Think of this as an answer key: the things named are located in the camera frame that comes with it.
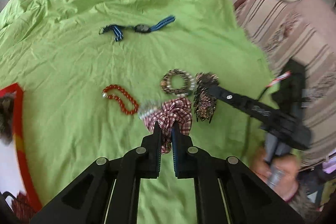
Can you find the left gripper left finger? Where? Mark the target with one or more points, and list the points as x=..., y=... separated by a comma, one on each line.
x=108, y=190

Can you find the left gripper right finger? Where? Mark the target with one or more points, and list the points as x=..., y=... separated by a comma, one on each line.
x=226, y=190

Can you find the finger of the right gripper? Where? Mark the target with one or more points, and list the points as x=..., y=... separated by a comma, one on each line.
x=240, y=102

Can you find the rhinestone hair claw clip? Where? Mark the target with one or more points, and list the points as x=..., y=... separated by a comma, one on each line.
x=204, y=103

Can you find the red plaid scrunchie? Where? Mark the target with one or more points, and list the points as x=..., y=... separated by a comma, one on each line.
x=166, y=114

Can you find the red polka dot scrunchie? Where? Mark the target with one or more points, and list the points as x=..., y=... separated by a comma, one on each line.
x=22, y=208

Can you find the dark floral scrunchie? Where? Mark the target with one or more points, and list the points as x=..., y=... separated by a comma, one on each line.
x=7, y=110

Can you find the knit sleeve forearm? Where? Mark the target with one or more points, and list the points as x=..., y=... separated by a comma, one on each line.
x=303, y=205

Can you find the person right hand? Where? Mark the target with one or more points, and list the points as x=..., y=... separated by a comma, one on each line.
x=281, y=176

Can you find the striped sofa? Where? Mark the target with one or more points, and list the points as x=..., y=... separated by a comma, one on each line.
x=304, y=31

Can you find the red tray box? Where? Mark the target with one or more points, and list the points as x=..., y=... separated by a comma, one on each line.
x=15, y=89

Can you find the green bed sheet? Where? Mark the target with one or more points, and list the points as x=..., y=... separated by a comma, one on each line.
x=52, y=49

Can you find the blue striped strap watch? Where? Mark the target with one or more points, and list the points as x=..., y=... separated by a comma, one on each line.
x=140, y=28

